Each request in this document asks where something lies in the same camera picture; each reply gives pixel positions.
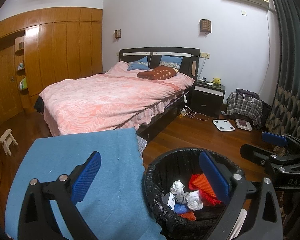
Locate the beige wall socket panel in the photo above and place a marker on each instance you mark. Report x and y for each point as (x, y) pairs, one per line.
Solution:
(205, 55)

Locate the black bag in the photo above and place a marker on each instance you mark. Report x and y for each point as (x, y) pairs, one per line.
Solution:
(266, 112)

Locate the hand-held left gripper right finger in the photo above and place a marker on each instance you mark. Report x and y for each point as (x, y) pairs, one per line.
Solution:
(215, 176)

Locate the wooden wardrobe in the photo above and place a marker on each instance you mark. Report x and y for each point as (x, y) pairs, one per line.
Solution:
(65, 50)

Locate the dark nightstand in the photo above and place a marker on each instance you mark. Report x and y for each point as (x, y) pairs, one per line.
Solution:
(206, 100)

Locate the yellow plush toy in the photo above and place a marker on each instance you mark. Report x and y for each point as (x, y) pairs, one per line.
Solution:
(216, 81)

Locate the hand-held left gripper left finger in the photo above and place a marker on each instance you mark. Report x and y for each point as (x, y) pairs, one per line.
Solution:
(86, 177)

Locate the orange mesh cloth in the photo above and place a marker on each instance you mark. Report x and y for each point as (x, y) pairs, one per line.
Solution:
(200, 183)
(187, 215)

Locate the wooden stool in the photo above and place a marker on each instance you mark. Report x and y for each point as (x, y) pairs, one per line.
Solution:
(7, 135)

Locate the wooden door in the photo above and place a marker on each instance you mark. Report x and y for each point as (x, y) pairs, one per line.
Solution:
(5, 85)

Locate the dark purple garment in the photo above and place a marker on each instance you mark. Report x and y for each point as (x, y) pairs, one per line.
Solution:
(247, 93)

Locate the blue pillow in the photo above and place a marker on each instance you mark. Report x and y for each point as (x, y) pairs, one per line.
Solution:
(171, 60)
(138, 65)

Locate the white bathroom scale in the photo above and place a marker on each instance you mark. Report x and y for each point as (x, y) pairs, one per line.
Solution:
(223, 125)

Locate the brown dotted pillow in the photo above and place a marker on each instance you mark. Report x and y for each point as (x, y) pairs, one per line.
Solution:
(157, 73)

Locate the pink blanket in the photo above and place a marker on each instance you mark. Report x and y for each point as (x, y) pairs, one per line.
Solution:
(102, 100)

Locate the white cardboard box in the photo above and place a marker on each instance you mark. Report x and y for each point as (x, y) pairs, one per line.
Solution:
(168, 200)

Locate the small brown box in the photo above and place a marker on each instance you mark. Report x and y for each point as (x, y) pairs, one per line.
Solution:
(21, 45)

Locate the white and red scale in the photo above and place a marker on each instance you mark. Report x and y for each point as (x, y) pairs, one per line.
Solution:
(243, 124)

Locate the red cloth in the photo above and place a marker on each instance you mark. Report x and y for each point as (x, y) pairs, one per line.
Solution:
(210, 200)

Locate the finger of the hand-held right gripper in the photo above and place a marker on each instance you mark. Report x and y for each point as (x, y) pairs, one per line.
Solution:
(251, 152)
(275, 138)

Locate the light striped cloth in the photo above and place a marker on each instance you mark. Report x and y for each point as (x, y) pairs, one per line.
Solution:
(240, 223)

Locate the dark wooden bed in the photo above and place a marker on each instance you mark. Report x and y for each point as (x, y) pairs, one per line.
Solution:
(186, 65)

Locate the black trash bin with bag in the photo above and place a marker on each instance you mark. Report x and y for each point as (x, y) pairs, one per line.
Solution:
(165, 165)

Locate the blue table cloth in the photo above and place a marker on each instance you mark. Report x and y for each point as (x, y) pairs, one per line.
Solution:
(90, 145)

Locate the patterned dark curtain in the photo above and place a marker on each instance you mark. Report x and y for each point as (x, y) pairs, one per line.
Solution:
(290, 55)

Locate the grey quilted cloth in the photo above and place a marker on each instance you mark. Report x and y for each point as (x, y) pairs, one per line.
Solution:
(142, 143)

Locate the wooden wall lamp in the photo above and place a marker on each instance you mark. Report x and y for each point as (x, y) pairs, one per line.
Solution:
(205, 25)
(117, 34)

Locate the plaid bag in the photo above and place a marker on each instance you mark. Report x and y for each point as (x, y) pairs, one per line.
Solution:
(242, 107)

